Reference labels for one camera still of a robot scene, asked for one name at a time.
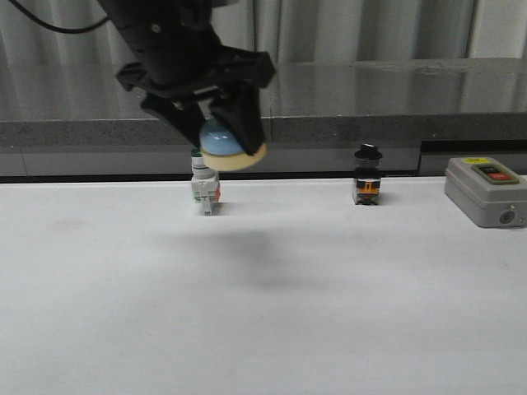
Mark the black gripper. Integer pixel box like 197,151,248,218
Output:
100,1,276,156

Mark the blue call bell cream base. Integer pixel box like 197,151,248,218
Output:
198,118,267,171

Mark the grey curtain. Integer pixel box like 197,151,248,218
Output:
1,1,526,66

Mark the grey stone counter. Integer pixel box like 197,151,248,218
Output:
1,58,526,178

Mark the green pushbutton switch white body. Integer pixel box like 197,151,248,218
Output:
191,149,221,216

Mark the black rotary selector switch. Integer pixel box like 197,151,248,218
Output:
352,143,383,205

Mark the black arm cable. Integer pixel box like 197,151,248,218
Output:
7,0,109,34

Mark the grey push-button switch box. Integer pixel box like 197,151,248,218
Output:
445,157,526,228

